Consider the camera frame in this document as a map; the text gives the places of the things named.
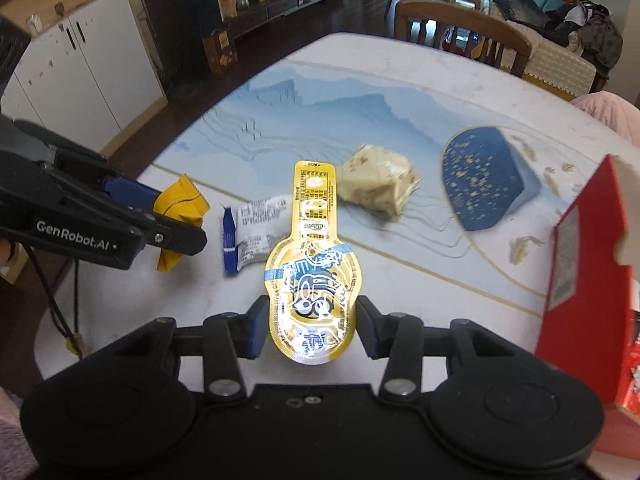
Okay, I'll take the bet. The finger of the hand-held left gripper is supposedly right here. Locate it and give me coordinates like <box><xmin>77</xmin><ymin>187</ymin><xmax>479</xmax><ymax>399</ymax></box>
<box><xmin>50</xmin><ymin>141</ymin><xmax>163</xmax><ymax>211</ymax></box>
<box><xmin>136</xmin><ymin>211</ymin><xmax>208</xmax><ymax>257</ymax></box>

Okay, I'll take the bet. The pink fuzzy clothing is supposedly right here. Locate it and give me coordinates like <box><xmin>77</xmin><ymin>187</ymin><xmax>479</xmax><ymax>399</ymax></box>
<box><xmin>0</xmin><ymin>385</ymin><xmax>41</xmax><ymax>480</ymax></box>

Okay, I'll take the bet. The small yellow snack packet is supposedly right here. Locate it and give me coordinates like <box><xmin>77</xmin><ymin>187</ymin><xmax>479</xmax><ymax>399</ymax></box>
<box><xmin>152</xmin><ymin>174</ymin><xmax>211</xmax><ymax>272</ymax></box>

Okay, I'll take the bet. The black cabinet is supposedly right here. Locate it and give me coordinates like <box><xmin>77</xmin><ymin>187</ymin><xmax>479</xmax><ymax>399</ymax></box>
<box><xmin>135</xmin><ymin>0</ymin><xmax>223</xmax><ymax>93</ymax></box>

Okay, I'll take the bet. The brown cardboard box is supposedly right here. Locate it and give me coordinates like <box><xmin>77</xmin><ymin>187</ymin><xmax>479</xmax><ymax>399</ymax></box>
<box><xmin>202</xmin><ymin>27</ymin><xmax>238</xmax><ymax>75</ymax></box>

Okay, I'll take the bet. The sofa with cream cover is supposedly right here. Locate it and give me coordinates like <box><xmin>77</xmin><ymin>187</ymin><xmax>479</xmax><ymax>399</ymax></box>
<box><xmin>487</xmin><ymin>0</ymin><xmax>626</xmax><ymax>101</ymax></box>

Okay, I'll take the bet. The dark clothes pile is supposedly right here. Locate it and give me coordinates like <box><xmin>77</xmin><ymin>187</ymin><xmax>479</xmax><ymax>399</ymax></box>
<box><xmin>547</xmin><ymin>0</ymin><xmax>623</xmax><ymax>71</ymax></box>

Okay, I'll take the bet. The pink cloth covered chair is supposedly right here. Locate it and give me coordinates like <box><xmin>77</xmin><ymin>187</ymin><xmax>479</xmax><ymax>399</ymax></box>
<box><xmin>570</xmin><ymin>91</ymin><xmax>640</xmax><ymax>146</ymax></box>

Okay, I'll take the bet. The brown wooden dining chair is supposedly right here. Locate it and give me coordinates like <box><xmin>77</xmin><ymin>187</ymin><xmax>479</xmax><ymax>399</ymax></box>
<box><xmin>392</xmin><ymin>0</ymin><xmax>533</xmax><ymax>78</ymax></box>

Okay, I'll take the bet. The black cable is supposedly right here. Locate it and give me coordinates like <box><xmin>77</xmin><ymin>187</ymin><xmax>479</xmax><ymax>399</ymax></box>
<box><xmin>25</xmin><ymin>247</ymin><xmax>88</xmax><ymax>358</ymax></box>

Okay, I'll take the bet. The yellow long jelly packet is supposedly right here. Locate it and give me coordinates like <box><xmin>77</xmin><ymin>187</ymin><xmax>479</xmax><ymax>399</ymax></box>
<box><xmin>264</xmin><ymin>160</ymin><xmax>358</xmax><ymax>363</ymax></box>

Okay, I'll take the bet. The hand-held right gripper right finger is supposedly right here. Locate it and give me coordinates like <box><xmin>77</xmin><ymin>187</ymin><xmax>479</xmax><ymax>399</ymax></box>
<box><xmin>356</xmin><ymin>295</ymin><xmax>516</xmax><ymax>398</ymax></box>

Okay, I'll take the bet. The white blue snack packet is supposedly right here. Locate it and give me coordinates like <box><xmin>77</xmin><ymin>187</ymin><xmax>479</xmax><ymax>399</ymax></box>
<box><xmin>221</xmin><ymin>194</ymin><xmax>290</xmax><ymax>276</ymax></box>

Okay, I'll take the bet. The red cardboard box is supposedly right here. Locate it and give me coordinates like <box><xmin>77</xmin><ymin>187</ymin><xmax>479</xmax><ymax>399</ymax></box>
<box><xmin>535</xmin><ymin>154</ymin><xmax>640</xmax><ymax>423</ymax></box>

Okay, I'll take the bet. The white cabinet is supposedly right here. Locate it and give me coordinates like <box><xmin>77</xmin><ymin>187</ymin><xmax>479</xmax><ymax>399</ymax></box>
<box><xmin>0</xmin><ymin>0</ymin><xmax>168</xmax><ymax>156</ymax></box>

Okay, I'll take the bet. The long low tv cabinet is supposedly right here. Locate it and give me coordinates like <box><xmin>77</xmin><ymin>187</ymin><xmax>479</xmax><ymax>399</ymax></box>
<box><xmin>220</xmin><ymin>0</ymin><xmax>346</xmax><ymax>38</ymax></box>

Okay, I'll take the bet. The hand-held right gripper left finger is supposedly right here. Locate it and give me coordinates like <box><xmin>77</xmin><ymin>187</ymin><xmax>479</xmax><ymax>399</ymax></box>
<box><xmin>112</xmin><ymin>295</ymin><xmax>271</xmax><ymax>401</ymax></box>

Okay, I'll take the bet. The cream crumpled snack wrapper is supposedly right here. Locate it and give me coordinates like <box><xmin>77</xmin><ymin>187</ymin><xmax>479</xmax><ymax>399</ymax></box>
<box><xmin>340</xmin><ymin>143</ymin><xmax>421</xmax><ymax>221</ymax></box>

